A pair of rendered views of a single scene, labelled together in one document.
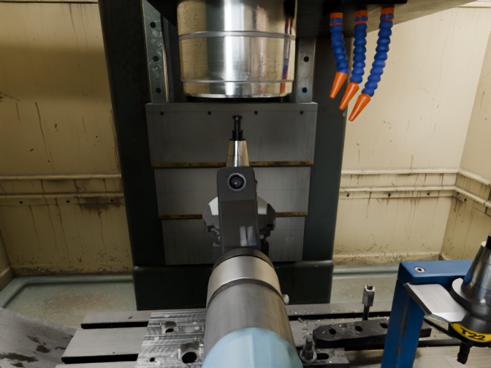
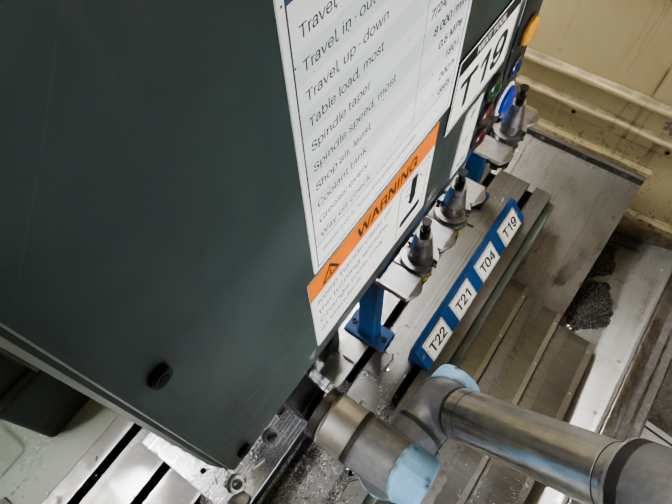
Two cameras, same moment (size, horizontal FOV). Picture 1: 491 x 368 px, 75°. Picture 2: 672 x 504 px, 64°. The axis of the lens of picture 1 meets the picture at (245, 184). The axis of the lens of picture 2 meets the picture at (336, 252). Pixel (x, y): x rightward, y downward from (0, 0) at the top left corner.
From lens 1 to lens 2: 0.55 m
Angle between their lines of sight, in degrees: 54
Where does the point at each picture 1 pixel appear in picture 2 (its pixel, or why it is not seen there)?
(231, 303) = (368, 454)
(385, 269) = not seen: hidden behind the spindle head
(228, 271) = (336, 434)
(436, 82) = not seen: outside the picture
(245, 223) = (302, 387)
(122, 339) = (121, 480)
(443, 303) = (406, 282)
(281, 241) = not seen: hidden behind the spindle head
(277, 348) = (414, 455)
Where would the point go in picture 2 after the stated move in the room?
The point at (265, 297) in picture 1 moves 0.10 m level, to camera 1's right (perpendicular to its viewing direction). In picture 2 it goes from (377, 431) to (422, 369)
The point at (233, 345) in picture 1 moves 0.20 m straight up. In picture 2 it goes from (399, 476) to (415, 449)
